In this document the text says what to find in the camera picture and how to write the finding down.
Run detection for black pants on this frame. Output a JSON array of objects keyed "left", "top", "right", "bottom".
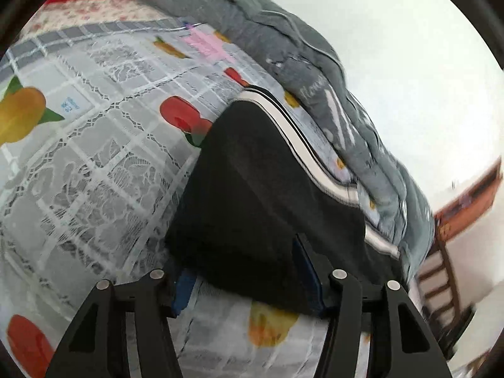
[{"left": 165, "top": 87, "right": 418, "bottom": 319}]

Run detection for wooden door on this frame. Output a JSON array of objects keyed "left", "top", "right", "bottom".
[{"left": 433, "top": 161, "right": 504, "bottom": 241}]

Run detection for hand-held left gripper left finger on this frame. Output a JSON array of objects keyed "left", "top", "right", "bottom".
[{"left": 45, "top": 270, "right": 198, "bottom": 378}]

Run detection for grey floral quilt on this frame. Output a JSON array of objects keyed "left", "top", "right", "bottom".
[{"left": 122, "top": 0, "right": 436, "bottom": 284}]

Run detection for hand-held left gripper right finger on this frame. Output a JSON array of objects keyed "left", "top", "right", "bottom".
[{"left": 292, "top": 233, "right": 451, "bottom": 378}]

